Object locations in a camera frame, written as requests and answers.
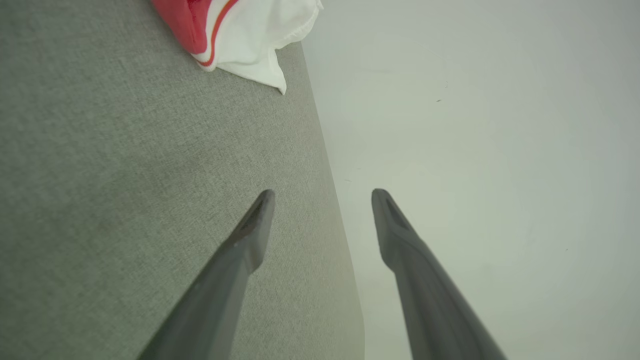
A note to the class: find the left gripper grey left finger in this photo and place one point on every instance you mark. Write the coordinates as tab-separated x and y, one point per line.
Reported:
220	300

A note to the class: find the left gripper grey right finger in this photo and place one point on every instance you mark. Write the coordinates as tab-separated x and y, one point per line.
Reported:
430	310

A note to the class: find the red garment with white parts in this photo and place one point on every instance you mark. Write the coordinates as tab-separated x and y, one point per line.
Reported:
250	35

